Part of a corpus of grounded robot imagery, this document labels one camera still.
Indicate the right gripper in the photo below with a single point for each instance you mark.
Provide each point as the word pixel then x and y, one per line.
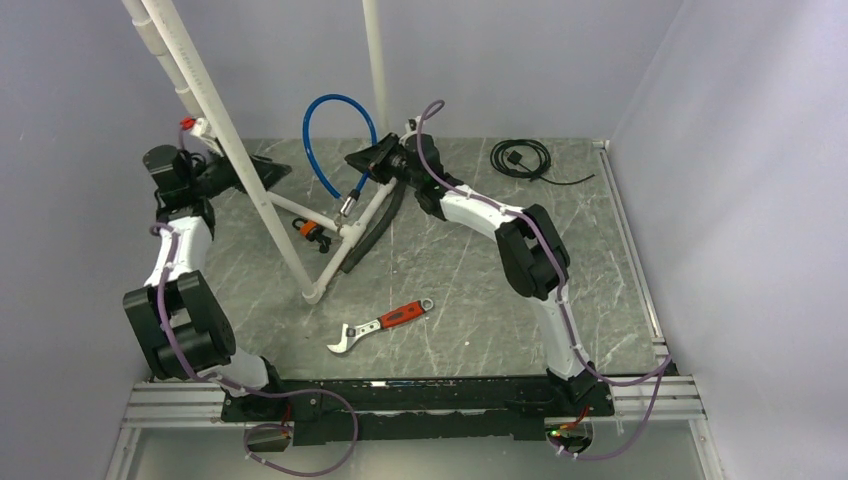
pixel 376 156

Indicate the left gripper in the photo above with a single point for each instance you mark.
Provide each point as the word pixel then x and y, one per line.
pixel 270 173

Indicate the silver lock keys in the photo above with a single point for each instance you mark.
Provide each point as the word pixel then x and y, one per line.
pixel 339 224

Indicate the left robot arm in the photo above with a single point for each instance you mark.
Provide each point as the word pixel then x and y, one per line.
pixel 181 328

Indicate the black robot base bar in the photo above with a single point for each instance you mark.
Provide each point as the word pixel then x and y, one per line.
pixel 519 407

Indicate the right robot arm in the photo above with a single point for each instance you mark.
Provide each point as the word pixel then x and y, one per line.
pixel 531 252

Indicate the orange black padlock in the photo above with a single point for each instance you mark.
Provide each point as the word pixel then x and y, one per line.
pixel 309 229

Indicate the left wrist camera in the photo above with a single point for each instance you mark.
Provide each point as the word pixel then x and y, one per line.
pixel 201 129

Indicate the red handled adjustable wrench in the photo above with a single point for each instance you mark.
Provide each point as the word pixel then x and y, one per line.
pixel 351 334

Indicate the white PVC pipe frame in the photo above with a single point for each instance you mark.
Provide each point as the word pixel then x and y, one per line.
pixel 308 195

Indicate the aluminium rail frame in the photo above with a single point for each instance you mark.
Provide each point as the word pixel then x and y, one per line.
pixel 166 405

